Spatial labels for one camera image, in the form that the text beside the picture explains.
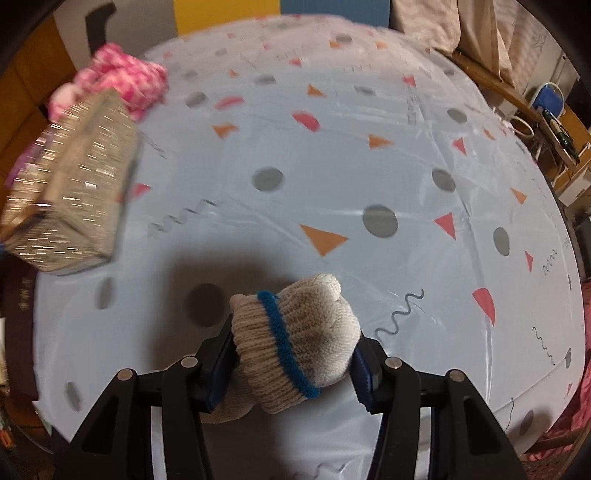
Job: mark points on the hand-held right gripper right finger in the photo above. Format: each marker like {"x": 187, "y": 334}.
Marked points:
{"x": 364, "y": 383}

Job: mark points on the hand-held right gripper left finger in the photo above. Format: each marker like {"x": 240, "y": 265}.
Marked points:
{"x": 214, "y": 387}

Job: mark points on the ornate silver tissue box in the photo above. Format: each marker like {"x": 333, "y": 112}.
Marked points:
{"x": 74, "y": 194}

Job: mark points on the black handheld tool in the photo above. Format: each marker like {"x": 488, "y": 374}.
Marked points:
{"x": 561, "y": 134}

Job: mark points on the pink spotted plush toy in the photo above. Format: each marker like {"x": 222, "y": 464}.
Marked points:
{"x": 124, "y": 78}

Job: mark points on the wooden desk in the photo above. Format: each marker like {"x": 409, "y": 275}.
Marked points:
{"x": 503, "y": 90}

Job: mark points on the ship print curtain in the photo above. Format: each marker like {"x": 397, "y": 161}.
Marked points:
{"x": 471, "y": 32}

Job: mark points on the wooden wardrobe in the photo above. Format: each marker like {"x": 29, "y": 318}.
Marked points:
{"x": 37, "y": 60}

